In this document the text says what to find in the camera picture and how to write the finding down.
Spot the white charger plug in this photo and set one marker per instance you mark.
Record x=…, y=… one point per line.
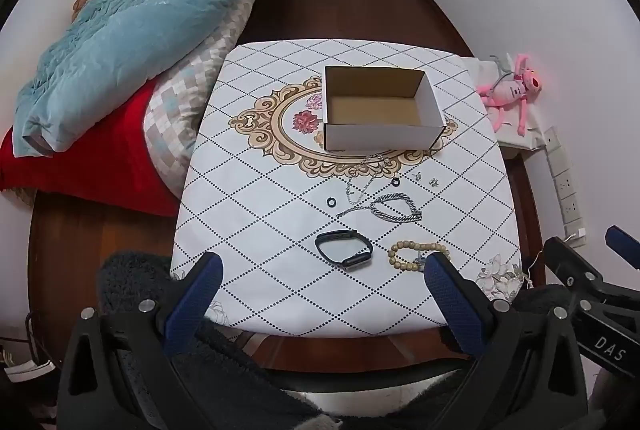
x=576, y=233

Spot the pink plush toy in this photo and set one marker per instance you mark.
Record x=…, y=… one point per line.
x=510, y=90

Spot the white power strip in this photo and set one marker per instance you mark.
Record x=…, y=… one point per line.
x=565, y=185

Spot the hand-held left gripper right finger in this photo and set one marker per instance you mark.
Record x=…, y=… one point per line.
x=449, y=290

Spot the brown wooden object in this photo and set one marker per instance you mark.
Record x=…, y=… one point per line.
x=87, y=0

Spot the cardboard box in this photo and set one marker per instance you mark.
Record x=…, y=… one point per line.
x=380, y=110

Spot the white shoe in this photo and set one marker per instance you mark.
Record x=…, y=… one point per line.
x=25, y=367

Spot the light blue quilt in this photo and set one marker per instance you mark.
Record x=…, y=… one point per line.
x=125, y=40

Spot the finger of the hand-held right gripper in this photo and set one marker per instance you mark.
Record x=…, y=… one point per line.
x=567, y=262
x=625, y=245

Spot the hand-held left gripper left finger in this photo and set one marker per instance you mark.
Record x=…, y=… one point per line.
x=196, y=292

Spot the black smart band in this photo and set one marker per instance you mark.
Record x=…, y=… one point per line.
x=344, y=250

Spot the white diamond-patterned tablecloth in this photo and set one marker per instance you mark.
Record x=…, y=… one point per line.
x=260, y=190

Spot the red blanket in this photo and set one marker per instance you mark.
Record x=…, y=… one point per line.
x=100, y=160

